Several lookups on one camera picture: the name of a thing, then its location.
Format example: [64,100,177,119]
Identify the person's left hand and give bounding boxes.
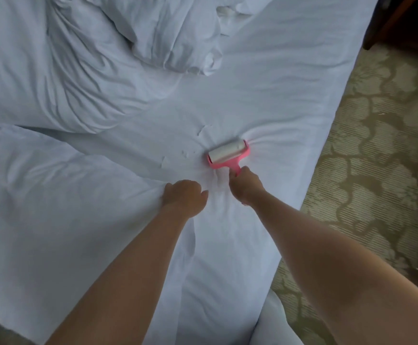
[160,179,210,221]

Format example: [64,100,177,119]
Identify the person's right hand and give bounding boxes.
[228,166,267,207]

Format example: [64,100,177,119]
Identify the pink lint roller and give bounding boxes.
[206,137,252,175]

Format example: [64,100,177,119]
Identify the white bed sheet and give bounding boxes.
[0,0,379,345]

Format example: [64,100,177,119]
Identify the person's left forearm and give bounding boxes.
[47,208,199,345]

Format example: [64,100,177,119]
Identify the person's right forearm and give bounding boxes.
[251,190,418,345]

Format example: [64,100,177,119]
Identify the scattered white lint bits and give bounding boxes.
[159,124,213,168]

